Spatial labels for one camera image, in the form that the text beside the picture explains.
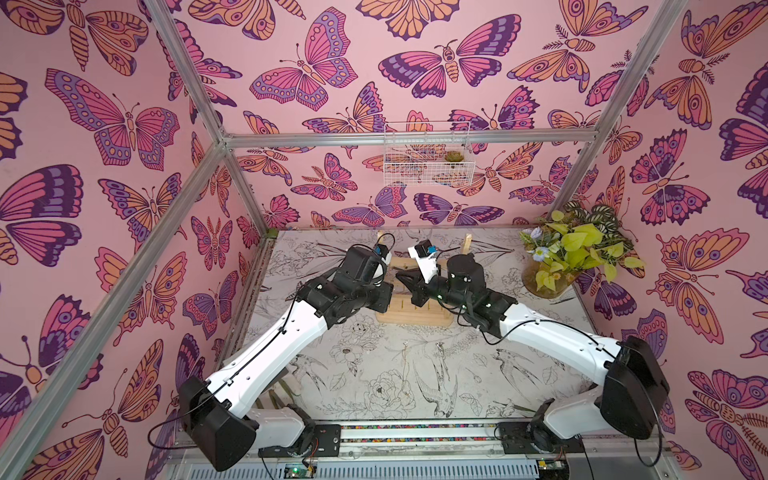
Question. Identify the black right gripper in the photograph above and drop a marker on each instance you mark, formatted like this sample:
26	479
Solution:
424	288

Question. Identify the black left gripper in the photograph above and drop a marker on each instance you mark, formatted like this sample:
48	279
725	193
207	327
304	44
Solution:
384	290

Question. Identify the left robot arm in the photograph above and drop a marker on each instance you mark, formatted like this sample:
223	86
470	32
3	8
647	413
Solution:
219	413

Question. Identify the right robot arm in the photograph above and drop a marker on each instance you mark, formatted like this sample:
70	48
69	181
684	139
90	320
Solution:
629	389

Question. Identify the wooden jewelry display stand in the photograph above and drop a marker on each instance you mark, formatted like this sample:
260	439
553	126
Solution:
401	311

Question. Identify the small succulent in basket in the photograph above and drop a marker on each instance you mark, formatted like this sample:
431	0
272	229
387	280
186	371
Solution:
454	156

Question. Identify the potted green plant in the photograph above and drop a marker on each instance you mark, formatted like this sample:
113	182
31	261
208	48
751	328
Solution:
575	241

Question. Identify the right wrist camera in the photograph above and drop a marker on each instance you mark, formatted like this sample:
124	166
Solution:
425	254

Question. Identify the white wire basket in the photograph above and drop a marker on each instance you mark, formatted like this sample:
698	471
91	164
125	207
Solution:
414	156

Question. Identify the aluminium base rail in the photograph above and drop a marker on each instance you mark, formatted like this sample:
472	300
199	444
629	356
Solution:
442	449

